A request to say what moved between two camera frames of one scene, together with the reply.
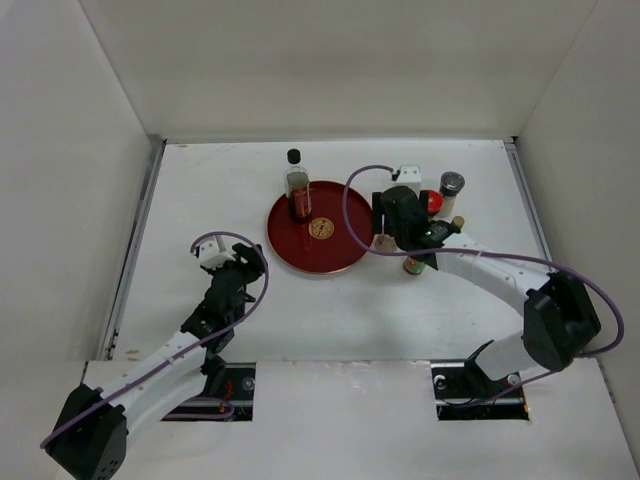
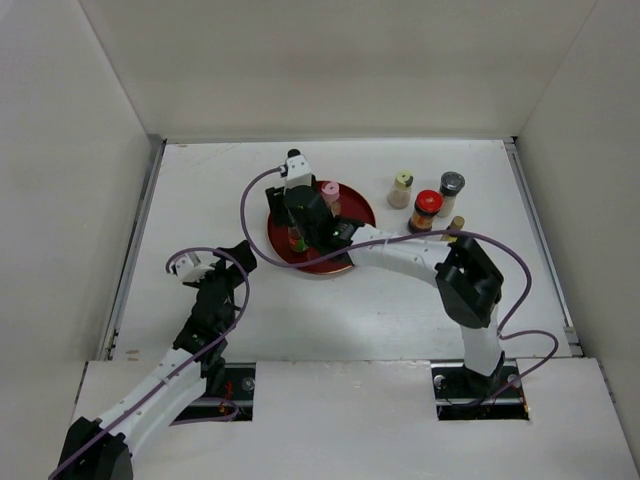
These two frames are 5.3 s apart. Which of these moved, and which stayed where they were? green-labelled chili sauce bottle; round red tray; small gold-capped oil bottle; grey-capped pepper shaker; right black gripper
Moved: right black gripper; green-labelled chili sauce bottle
Stayed: round red tray; grey-capped pepper shaker; small gold-capped oil bottle
